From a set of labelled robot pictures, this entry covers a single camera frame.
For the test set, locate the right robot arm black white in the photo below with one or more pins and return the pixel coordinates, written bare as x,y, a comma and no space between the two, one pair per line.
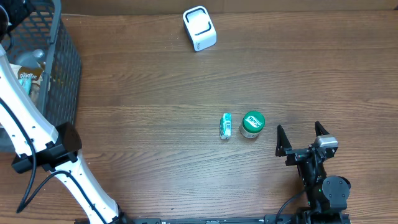
326,195

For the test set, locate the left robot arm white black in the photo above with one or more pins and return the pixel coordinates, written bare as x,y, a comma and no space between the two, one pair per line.
64,160

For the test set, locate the white barcode scanner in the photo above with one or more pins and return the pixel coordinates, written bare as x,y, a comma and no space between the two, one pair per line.
199,28

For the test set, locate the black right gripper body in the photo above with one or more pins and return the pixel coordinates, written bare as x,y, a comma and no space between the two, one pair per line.
296,156

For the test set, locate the small green white carton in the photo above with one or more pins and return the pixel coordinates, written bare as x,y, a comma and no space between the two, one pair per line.
226,126

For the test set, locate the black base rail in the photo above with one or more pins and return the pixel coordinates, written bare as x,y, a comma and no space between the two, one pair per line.
267,219

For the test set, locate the silver capped yellow drink bottle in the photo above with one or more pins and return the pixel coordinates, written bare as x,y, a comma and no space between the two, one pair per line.
33,59

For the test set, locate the green lidded jar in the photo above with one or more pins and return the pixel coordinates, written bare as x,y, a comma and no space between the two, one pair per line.
252,124

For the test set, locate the dark grey plastic basket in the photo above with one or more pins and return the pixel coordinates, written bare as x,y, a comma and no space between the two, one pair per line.
26,26

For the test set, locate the brown pantree snack bag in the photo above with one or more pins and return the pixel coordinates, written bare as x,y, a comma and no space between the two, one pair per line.
35,74

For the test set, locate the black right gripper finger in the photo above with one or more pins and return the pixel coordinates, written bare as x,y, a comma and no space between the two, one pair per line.
283,145
320,130

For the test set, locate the teal snack wrapper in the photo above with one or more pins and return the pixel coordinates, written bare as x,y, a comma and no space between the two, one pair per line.
26,84

